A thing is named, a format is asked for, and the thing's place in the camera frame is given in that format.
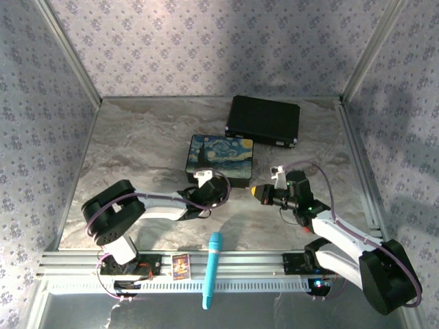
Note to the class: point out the starry night painted box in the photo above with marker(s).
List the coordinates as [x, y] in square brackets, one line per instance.
[223, 154]

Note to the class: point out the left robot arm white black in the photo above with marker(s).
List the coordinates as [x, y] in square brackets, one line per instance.
[113, 209]

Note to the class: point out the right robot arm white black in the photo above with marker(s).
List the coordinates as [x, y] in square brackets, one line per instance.
[377, 270]

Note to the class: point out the blue marker pen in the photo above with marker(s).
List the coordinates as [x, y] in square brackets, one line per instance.
[213, 260]

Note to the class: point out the black hard case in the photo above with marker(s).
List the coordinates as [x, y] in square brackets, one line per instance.
[264, 120]

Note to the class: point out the small colourful picture card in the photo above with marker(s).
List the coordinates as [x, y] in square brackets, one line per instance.
[180, 267]

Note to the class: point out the small lit circuit board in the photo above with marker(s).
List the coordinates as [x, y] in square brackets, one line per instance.
[319, 284]

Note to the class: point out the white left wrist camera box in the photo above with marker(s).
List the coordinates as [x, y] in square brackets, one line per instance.
[203, 175]

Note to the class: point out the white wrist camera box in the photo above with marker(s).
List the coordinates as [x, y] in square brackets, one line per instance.
[203, 175]
[278, 176]

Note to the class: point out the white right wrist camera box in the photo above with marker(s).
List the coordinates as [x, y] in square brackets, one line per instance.
[278, 176]

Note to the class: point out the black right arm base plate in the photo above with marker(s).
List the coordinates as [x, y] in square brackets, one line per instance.
[295, 264]

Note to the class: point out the aluminium rail beam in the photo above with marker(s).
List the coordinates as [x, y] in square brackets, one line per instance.
[240, 264]

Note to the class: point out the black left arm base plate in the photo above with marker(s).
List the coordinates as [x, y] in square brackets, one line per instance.
[151, 265]

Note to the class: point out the aluminium frame post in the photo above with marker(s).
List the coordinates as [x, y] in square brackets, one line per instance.
[372, 48]
[68, 51]

